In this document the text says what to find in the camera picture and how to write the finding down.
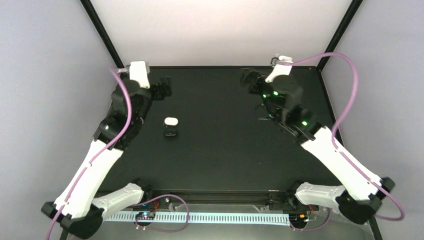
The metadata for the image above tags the white earbud charging case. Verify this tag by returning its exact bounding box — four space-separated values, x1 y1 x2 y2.
164 117 179 126

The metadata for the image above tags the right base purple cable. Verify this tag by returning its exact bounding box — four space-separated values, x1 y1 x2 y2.
289 208 333 232

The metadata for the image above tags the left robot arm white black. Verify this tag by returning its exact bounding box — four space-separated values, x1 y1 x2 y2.
41 76 172 240

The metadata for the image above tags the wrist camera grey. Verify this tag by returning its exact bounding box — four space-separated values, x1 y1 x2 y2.
117 60 151 89
265 55 294 83

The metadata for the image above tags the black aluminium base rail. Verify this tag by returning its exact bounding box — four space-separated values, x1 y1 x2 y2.
141 189 319 214

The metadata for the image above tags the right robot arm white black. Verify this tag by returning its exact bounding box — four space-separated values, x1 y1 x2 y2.
240 68 395 225

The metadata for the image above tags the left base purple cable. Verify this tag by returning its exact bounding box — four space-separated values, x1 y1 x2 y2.
134 193 191 234

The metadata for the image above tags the left circuit board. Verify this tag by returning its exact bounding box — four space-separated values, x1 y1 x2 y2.
135 211 156 221

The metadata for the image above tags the black frame post right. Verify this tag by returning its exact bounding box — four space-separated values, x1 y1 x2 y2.
324 0 363 53

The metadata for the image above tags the white slotted cable duct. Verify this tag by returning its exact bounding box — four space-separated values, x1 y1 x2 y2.
104 211 291 227

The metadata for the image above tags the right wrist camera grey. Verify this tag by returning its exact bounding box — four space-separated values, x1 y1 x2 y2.
265 55 294 83

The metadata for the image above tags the right circuit board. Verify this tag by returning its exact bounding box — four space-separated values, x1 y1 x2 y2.
289 214 317 223

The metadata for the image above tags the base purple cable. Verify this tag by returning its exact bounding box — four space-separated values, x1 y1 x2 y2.
134 193 191 234
289 208 333 232

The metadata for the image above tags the black frame post left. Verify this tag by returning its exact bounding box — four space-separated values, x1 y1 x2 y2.
80 0 124 68

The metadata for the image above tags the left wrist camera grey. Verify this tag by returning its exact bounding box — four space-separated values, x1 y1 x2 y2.
117 60 151 89

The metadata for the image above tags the black frame post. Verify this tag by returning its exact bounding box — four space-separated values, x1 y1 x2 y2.
80 0 124 68
324 0 363 53

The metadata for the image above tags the circuit board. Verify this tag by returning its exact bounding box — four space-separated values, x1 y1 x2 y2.
135 211 156 221
289 214 317 223

